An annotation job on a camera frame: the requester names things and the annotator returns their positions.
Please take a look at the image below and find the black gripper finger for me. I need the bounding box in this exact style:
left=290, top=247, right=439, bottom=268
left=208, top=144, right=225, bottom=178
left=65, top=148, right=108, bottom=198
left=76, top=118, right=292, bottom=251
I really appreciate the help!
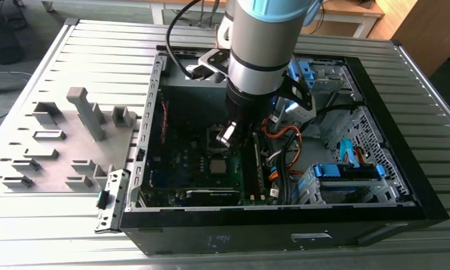
left=214, top=120, right=240, bottom=148

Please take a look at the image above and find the metal socket cover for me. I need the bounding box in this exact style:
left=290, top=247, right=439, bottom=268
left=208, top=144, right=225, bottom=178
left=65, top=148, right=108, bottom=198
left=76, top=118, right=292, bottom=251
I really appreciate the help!
left=205, top=126, right=232, bottom=156

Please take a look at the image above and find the black CPU socket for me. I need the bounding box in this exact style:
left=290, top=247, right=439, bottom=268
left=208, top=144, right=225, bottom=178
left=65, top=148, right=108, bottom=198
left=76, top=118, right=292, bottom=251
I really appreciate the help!
left=206, top=156, right=233, bottom=177

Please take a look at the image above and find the black RAM slot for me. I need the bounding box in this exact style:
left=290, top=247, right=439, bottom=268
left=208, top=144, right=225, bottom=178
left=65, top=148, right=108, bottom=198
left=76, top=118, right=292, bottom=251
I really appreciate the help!
left=245, top=146, right=256, bottom=201
left=249, top=132, right=260, bottom=201
left=241, top=147, right=250, bottom=201

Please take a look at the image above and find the green RAM stick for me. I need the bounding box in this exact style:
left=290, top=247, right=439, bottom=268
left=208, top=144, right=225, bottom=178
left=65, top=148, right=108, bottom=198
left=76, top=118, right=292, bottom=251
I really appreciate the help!
left=252, top=131, right=268, bottom=199

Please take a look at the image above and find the green motherboard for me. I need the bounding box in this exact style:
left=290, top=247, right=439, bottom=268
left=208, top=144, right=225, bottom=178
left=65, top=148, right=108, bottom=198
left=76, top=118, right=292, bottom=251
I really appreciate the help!
left=145, top=123, right=282, bottom=206

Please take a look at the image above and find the grey power supply unit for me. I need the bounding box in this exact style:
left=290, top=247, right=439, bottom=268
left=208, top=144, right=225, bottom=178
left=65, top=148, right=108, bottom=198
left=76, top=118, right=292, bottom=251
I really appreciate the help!
left=158, top=59, right=232, bottom=126

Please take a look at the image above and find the black graphics card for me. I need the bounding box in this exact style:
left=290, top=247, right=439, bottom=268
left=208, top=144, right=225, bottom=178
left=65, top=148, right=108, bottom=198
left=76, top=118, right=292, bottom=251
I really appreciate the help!
left=174, top=187, right=244, bottom=206

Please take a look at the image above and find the tall grey drive cage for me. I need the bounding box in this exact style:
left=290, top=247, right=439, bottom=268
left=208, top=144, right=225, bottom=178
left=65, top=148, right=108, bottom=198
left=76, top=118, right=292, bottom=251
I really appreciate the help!
left=288, top=57, right=364, bottom=133

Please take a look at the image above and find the blue disk carrier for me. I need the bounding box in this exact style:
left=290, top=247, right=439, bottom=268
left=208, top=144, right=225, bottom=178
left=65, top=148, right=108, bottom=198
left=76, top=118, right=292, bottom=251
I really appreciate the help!
left=312, top=164, right=384, bottom=181

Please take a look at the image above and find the grey metal card retainer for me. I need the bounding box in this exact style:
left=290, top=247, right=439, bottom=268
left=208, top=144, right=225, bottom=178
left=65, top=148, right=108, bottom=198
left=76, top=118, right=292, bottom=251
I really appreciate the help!
left=93, top=168, right=133, bottom=235

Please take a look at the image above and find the black PC case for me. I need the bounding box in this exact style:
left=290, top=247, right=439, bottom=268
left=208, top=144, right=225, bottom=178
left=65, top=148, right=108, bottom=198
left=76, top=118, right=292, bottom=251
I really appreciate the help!
left=117, top=44, right=450, bottom=256

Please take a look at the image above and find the grey disk bay cage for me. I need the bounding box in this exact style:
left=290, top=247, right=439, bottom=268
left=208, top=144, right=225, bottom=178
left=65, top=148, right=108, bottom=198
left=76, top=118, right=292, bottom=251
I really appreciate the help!
left=290, top=163, right=412, bottom=206

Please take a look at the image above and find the teal plastic latch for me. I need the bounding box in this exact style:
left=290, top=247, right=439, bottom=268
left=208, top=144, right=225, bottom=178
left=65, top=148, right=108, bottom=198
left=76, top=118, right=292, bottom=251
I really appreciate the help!
left=96, top=190, right=112, bottom=210

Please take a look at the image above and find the grey printed parts rack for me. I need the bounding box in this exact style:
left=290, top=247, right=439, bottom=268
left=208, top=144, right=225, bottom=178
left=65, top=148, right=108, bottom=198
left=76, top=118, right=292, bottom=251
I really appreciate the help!
left=0, top=86, right=144, bottom=195

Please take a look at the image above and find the wooden desk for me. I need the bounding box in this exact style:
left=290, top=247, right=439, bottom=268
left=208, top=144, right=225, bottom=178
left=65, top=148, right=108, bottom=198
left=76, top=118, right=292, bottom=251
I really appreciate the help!
left=321, top=0, right=386, bottom=39

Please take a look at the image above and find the wooden cabinet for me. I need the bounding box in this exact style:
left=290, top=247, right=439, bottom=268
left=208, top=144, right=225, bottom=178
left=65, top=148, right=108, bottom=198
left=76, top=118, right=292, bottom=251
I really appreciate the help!
left=392, top=0, right=450, bottom=78

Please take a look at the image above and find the black office chair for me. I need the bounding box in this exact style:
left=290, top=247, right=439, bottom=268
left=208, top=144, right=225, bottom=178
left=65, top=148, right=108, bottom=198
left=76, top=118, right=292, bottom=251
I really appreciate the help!
left=0, top=0, right=29, bottom=66

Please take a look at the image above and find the orange power wire bundle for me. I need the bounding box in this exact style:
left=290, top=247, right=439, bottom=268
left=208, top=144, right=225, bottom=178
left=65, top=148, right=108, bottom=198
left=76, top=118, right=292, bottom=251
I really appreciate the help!
left=261, top=117, right=305, bottom=182

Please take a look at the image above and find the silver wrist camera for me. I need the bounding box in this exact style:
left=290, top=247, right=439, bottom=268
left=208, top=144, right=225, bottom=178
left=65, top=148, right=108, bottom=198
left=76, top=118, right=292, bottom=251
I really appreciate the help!
left=282, top=101, right=318, bottom=120
left=186, top=49, right=232, bottom=83

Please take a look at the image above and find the black camera bracket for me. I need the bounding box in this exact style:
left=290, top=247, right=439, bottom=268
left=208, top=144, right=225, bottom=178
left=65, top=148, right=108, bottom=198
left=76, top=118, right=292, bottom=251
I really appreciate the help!
left=280, top=69, right=317, bottom=111

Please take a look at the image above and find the thin red wire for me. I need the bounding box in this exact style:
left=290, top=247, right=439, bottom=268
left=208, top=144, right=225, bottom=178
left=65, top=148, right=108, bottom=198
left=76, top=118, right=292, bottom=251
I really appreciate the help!
left=160, top=100, right=170, bottom=145

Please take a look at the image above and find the thick black cable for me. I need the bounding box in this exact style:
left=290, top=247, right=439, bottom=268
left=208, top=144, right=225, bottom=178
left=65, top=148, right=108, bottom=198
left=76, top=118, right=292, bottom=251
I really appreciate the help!
left=276, top=103, right=365, bottom=205

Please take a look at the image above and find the blue plastic bay rail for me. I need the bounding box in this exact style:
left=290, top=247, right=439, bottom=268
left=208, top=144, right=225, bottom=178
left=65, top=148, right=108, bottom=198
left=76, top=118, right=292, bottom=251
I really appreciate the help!
left=292, top=179, right=309, bottom=204

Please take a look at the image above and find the light blue data wire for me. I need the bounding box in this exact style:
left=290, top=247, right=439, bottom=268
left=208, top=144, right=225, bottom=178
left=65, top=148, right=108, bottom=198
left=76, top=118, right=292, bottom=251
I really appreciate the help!
left=338, top=138, right=362, bottom=169

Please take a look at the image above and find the black camera cable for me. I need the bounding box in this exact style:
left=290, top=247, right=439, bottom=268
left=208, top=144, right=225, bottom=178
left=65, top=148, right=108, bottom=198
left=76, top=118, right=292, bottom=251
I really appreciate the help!
left=165, top=0, right=204, bottom=80

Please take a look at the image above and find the orange disk power wire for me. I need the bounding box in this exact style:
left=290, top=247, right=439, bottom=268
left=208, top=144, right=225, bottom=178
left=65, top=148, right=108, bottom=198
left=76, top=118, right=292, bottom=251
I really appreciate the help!
left=353, top=146, right=368, bottom=167

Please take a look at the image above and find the light blue floor cable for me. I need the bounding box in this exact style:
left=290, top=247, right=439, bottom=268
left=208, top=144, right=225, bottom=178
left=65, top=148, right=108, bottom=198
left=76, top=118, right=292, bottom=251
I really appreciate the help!
left=0, top=70, right=37, bottom=123

